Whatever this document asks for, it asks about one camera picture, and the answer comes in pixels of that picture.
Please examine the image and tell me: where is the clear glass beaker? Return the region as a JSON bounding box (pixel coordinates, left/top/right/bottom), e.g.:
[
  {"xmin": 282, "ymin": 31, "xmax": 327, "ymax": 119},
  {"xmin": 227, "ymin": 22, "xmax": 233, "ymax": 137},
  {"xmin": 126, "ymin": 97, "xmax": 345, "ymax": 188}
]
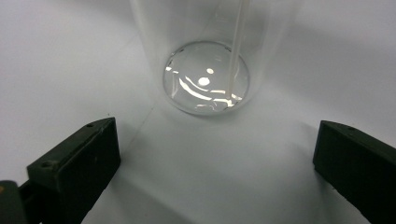
[{"xmin": 129, "ymin": 0, "xmax": 301, "ymax": 117}]

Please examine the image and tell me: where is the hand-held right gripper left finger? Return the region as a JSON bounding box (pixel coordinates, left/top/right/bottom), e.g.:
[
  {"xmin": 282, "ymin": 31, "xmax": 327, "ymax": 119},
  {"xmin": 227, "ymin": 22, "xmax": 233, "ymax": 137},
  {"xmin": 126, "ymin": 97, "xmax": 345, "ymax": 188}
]
[{"xmin": 19, "ymin": 117, "xmax": 121, "ymax": 224}]

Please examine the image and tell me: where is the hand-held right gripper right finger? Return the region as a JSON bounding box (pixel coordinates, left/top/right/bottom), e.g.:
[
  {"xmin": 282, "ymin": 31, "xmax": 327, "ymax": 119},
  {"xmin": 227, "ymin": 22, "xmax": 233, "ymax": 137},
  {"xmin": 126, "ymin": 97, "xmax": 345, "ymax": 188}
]
[{"xmin": 312, "ymin": 119, "xmax": 396, "ymax": 224}]

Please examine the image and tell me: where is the clear glass stirring rod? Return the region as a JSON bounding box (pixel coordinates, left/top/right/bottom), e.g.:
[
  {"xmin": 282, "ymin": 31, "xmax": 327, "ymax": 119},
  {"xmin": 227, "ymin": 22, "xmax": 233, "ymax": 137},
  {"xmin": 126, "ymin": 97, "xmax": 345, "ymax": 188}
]
[{"xmin": 226, "ymin": 0, "xmax": 250, "ymax": 101}]

